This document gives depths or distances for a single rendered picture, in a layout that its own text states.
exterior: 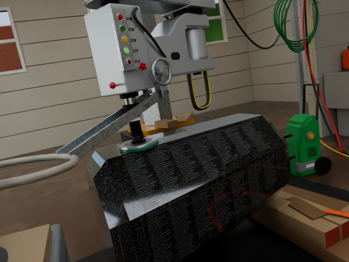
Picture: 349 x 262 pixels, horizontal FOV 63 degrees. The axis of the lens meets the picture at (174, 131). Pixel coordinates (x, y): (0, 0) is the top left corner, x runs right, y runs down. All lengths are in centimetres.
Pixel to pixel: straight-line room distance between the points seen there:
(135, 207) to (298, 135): 200
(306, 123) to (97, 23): 214
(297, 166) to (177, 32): 182
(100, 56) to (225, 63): 747
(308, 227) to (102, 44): 152
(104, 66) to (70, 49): 616
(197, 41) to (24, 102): 610
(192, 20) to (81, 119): 598
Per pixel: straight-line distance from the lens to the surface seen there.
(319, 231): 187
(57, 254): 71
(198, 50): 197
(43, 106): 761
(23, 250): 70
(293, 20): 402
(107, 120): 152
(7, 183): 101
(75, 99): 759
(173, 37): 175
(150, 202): 137
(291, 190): 262
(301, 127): 299
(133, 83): 144
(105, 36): 149
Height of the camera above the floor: 117
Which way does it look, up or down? 11 degrees down
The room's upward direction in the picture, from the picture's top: 10 degrees counter-clockwise
